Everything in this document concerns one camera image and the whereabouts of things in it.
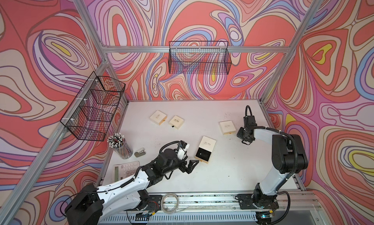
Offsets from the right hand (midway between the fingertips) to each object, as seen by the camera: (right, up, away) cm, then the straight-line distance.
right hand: (242, 138), depth 98 cm
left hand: (-34, -7, -22) cm, 41 cm away
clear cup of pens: (-75, +2, -22) cm, 78 cm away
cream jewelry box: (-59, +14, +7) cm, 62 cm away
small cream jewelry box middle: (-46, +11, +4) cm, 47 cm away
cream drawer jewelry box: (-10, +8, +2) cm, 13 cm away
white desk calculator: (-74, -15, -17) cm, 77 cm away
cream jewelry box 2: (-26, -4, -8) cm, 28 cm away
